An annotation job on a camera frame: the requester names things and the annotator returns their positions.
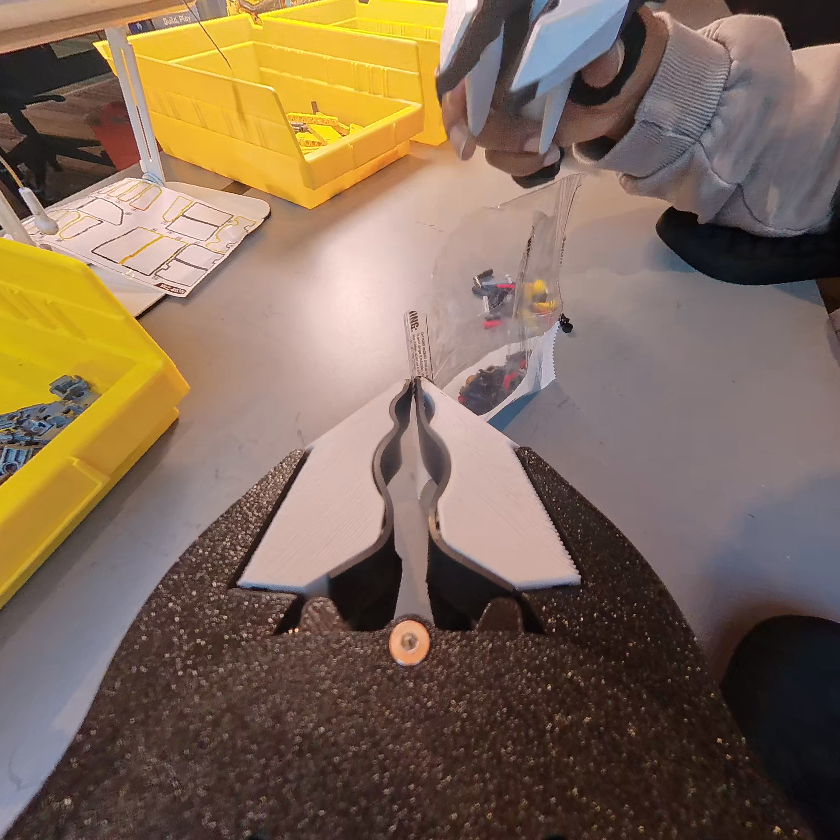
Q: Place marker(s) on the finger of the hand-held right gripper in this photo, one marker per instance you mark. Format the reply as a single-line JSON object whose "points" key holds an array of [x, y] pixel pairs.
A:
{"points": [[479, 53], [571, 33]]}

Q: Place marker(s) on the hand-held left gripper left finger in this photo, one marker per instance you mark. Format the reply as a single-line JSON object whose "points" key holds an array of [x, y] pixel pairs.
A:
{"points": [[328, 512]]}

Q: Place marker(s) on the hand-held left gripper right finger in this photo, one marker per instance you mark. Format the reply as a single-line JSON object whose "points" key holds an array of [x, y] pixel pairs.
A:
{"points": [[505, 512]]}

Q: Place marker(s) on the clear plastic bag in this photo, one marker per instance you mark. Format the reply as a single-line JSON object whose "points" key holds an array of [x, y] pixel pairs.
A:
{"points": [[525, 250]]}

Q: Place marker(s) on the person's right forearm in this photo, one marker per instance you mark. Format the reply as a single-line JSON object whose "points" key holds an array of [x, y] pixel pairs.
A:
{"points": [[735, 118]]}

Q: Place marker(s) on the person's right hand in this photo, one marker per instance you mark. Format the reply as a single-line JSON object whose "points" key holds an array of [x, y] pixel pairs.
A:
{"points": [[512, 151]]}

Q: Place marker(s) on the pile of yellow parts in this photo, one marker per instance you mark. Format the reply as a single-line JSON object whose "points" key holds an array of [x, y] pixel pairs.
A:
{"points": [[318, 131]]}

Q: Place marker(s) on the black textured pad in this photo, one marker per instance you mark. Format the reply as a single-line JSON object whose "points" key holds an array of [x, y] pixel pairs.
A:
{"points": [[748, 256]]}

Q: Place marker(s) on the yellow divided bin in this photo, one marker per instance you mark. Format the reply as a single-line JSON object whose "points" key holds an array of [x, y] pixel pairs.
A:
{"points": [[223, 118]]}

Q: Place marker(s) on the yellow bin with grey parts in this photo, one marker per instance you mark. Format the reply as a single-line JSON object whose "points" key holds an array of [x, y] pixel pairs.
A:
{"points": [[79, 341]]}

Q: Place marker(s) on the pile of grey connector parts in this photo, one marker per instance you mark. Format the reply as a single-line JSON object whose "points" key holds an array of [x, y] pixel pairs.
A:
{"points": [[40, 420]]}

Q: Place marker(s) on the white sticker sheet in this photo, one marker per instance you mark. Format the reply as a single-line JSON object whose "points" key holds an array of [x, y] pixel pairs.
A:
{"points": [[145, 236]]}

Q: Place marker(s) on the white stand pole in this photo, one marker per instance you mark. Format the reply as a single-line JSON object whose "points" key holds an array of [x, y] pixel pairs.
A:
{"points": [[135, 105]]}

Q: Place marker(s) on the black office chair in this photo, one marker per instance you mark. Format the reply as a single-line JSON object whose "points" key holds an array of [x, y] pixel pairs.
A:
{"points": [[40, 92]]}

